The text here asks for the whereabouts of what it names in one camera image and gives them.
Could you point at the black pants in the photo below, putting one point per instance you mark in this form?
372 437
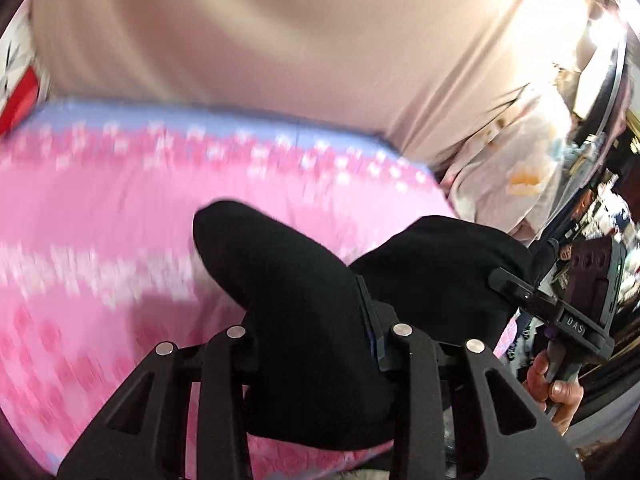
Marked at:
300 285

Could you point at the red white floral pillow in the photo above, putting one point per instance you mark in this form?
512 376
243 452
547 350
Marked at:
25 95

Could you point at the black curved frame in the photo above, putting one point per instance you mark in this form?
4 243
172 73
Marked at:
607 95

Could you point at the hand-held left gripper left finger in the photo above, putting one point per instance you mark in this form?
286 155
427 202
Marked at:
235 355

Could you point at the person's right hand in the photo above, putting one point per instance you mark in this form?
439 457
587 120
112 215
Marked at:
555 395

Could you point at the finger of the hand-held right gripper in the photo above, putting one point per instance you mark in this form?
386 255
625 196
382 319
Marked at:
520 291

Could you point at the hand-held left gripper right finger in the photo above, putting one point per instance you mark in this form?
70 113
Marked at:
380 342

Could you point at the pink floral bedsheet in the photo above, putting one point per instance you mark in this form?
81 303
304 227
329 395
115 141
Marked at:
100 210

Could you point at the beige curtain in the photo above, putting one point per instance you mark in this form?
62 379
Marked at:
275 35

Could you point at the cluttered background shelf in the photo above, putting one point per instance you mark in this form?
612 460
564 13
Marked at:
615 200

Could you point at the pale floral cloth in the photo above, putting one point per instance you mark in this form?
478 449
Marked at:
515 170

